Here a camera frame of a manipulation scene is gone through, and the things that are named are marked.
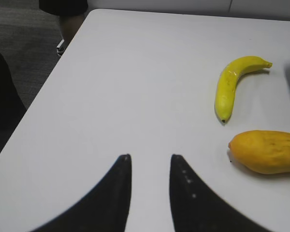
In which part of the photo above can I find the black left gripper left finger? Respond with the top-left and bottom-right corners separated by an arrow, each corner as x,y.
35,154 -> 131,232

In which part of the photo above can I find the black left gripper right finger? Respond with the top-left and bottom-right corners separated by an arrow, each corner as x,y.
169,154 -> 266,232

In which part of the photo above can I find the orange yellow mango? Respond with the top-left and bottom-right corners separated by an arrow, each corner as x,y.
228,130 -> 290,174

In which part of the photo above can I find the black chair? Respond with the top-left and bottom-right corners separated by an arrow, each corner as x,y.
0,53 -> 27,152

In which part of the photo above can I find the yellow banana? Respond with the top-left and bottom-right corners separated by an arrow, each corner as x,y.
215,56 -> 273,124

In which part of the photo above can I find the black and white shoe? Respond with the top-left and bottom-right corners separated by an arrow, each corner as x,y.
56,40 -> 65,57

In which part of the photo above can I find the person in black shorts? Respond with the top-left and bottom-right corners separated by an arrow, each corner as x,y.
38,0 -> 88,47

